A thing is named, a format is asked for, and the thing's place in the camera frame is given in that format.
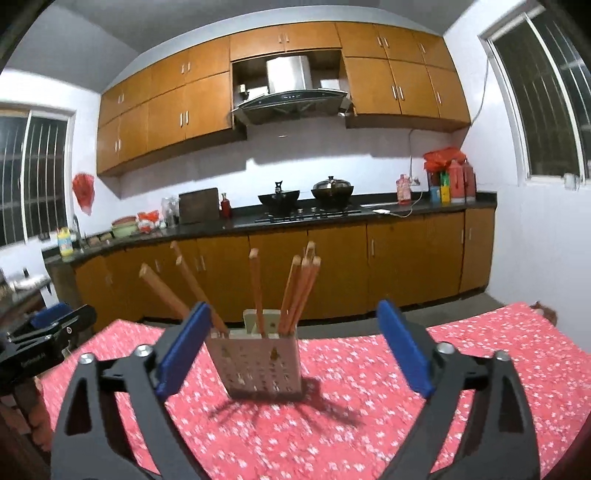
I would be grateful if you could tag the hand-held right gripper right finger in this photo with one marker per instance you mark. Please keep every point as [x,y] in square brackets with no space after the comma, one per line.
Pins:
[406,346]

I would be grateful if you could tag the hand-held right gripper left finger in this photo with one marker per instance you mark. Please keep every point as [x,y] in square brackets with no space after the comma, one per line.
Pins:
[184,350]

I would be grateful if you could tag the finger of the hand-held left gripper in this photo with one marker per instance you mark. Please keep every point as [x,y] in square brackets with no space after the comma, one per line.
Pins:
[48,314]
[78,319]

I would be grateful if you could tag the wooden chopstick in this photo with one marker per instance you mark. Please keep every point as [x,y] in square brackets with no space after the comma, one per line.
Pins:
[299,286]
[205,300]
[309,249]
[291,281]
[175,249]
[256,286]
[310,281]
[164,290]

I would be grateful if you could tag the white perforated chopstick holder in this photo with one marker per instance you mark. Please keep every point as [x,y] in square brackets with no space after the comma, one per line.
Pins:
[258,369]

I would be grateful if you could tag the metal basin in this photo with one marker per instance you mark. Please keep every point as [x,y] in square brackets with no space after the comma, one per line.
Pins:
[23,282]

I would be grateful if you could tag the yellow dish soap bottle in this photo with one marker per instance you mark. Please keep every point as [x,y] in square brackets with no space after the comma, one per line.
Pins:
[65,244]

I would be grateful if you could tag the wooden base cabinets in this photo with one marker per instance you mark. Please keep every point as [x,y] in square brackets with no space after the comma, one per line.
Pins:
[406,263]

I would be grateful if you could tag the metal faucet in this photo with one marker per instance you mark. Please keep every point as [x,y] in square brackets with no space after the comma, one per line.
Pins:
[76,230]

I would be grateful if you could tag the red floral tablecloth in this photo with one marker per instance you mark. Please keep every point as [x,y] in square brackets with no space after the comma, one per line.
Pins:
[369,438]

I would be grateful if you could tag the green cooking pot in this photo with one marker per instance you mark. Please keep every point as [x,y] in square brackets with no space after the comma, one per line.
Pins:
[124,227]

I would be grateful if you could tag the red white packets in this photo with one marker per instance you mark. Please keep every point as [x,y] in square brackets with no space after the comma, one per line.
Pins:
[148,221]

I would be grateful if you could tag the barred window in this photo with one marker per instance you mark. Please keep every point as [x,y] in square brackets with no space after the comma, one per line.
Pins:
[32,180]
[540,92]

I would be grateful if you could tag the glass jars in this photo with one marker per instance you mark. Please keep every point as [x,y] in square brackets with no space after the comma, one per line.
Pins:
[170,212]

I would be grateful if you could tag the brown fuzzy object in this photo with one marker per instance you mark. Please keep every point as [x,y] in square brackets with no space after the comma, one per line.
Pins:
[545,311]

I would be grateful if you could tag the dark cutting board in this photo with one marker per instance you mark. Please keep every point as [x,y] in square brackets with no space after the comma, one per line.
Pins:
[198,206]

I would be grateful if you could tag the red bottle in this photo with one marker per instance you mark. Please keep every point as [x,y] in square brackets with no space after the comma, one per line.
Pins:
[226,207]

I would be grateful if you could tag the black kitchen countertop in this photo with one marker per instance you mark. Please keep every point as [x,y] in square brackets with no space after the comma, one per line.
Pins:
[461,205]

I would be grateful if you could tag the pink bottle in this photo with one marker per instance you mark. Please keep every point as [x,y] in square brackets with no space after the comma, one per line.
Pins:
[404,191]

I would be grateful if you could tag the gas stove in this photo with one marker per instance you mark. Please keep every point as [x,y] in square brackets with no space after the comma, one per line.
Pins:
[323,213]

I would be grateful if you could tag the colourful plastic containers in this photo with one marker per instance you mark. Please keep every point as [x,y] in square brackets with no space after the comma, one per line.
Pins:
[439,191]

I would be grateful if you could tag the black wok with lid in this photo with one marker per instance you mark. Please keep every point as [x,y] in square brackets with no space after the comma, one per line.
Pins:
[332,194]

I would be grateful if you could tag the red thermos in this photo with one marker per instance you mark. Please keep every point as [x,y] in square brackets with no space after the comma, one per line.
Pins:
[458,184]
[471,182]

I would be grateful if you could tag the small white box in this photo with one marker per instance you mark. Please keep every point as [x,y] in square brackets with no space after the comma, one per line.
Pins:
[571,181]

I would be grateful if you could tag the steel range hood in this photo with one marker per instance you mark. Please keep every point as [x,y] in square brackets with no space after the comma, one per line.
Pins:
[291,99]

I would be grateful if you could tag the red plastic bag on wall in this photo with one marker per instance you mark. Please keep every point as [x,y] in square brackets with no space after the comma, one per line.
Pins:
[84,191]

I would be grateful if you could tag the wooden wall cabinets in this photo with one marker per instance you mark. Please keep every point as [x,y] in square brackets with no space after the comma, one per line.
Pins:
[392,83]

